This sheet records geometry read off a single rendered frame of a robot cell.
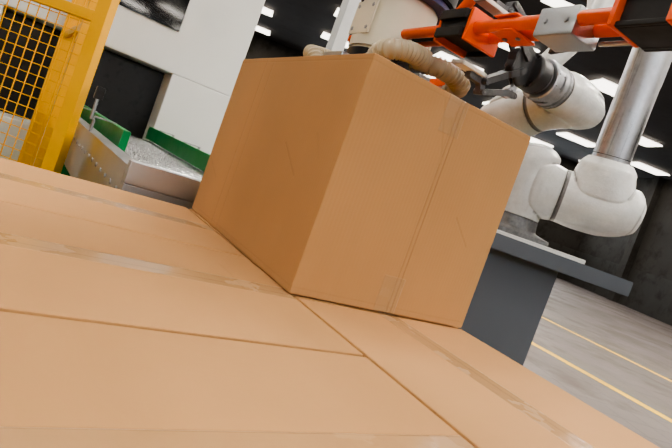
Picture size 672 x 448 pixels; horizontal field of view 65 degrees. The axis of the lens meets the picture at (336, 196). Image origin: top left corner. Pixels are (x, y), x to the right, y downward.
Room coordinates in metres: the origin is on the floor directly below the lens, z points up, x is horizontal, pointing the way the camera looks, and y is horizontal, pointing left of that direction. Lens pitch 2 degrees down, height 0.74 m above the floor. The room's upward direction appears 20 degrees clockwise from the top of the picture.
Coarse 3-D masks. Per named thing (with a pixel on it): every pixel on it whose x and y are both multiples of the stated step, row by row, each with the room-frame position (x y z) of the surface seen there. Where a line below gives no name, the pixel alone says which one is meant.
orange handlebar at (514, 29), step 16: (496, 16) 0.89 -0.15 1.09; (512, 16) 0.87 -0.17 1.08; (528, 16) 0.83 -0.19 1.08; (592, 16) 0.73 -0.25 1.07; (608, 16) 0.71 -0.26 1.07; (416, 32) 1.07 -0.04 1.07; (432, 32) 1.02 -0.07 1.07; (480, 32) 0.92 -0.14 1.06; (496, 32) 0.88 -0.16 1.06; (512, 32) 0.86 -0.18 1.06; (528, 32) 0.87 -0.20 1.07; (608, 32) 0.76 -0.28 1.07; (432, 80) 1.43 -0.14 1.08
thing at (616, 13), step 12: (624, 0) 0.70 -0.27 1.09; (636, 0) 0.68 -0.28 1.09; (648, 0) 0.67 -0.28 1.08; (660, 0) 0.66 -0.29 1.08; (612, 12) 0.69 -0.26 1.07; (624, 12) 0.69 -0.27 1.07; (636, 12) 0.68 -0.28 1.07; (648, 12) 0.67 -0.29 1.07; (660, 12) 0.65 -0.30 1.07; (612, 24) 0.69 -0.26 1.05; (624, 24) 0.68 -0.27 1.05; (636, 24) 0.67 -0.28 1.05; (648, 24) 0.66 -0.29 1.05; (660, 24) 0.65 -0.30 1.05; (624, 36) 0.71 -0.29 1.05; (636, 36) 0.70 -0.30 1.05; (648, 36) 0.69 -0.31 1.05; (660, 36) 0.68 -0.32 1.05
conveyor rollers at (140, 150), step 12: (132, 144) 2.70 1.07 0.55; (144, 144) 3.00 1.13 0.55; (156, 144) 3.39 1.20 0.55; (132, 156) 2.11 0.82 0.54; (144, 156) 2.23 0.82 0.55; (156, 156) 2.51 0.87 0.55; (168, 156) 2.73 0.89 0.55; (168, 168) 2.11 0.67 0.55; (180, 168) 2.31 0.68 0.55; (192, 168) 2.53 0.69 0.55
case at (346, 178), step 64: (256, 64) 1.24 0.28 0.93; (320, 64) 0.96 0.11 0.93; (384, 64) 0.83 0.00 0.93; (256, 128) 1.13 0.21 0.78; (320, 128) 0.89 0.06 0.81; (384, 128) 0.86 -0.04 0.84; (448, 128) 0.92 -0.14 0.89; (512, 128) 1.00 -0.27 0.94; (256, 192) 1.03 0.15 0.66; (320, 192) 0.83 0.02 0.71; (384, 192) 0.88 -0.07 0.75; (448, 192) 0.95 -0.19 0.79; (256, 256) 0.95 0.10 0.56; (320, 256) 0.84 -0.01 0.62; (384, 256) 0.90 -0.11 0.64; (448, 256) 0.98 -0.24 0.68; (448, 320) 1.01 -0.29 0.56
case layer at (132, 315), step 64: (0, 192) 0.81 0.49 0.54; (64, 192) 0.97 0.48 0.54; (128, 192) 1.23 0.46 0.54; (0, 256) 0.55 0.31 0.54; (64, 256) 0.62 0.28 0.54; (128, 256) 0.71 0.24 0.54; (192, 256) 0.84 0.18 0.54; (0, 320) 0.41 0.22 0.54; (64, 320) 0.45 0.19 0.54; (128, 320) 0.50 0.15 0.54; (192, 320) 0.56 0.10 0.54; (256, 320) 0.64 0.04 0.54; (320, 320) 0.74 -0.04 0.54; (384, 320) 0.88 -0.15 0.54; (0, 384) 0.33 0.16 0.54; (64, 384) 0.36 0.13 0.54; (128, 384) 0.39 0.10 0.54; (192, 384) 0.42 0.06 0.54; (256, 384) 0.46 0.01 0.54; (320, 384) 0.52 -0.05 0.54; (384, 384) 0.58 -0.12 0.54; (448, 384) 0.66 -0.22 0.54; (512, 384) 0.77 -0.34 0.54
